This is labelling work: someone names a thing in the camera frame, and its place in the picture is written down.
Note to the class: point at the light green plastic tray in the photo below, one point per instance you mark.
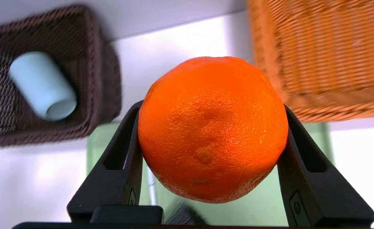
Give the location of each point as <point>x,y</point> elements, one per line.
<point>263,203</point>

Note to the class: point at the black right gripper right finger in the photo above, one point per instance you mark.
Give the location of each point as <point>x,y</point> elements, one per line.
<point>327,203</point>

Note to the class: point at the blue-grey plastic cup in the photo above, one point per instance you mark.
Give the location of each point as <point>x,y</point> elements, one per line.
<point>44,86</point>

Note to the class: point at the dark brown wicker basket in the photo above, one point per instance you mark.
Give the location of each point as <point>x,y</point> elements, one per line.
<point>91,79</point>

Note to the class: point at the white pen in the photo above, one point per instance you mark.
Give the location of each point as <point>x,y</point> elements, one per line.
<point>151,187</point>

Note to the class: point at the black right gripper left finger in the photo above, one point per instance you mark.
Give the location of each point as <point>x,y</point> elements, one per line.
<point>110,187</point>

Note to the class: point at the orange wicker basket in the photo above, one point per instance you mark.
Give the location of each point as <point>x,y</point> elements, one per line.
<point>327,57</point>

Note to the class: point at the orange fruit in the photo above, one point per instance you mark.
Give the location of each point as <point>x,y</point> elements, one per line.
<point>212,127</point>

